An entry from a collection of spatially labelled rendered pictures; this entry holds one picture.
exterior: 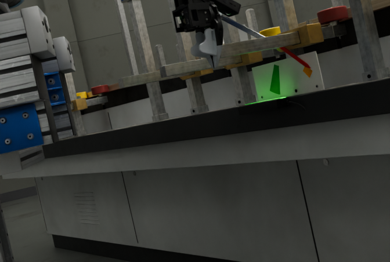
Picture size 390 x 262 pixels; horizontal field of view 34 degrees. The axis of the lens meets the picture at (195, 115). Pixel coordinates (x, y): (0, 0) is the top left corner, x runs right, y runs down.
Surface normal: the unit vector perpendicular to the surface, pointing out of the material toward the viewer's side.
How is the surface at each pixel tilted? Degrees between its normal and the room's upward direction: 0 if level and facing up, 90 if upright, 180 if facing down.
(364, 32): 90
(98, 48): 90
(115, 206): 90
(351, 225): 90
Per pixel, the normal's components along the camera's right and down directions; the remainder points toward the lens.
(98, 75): 0.10, 0.00
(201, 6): 0.54, -0.10
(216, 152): -0.81, 0.19
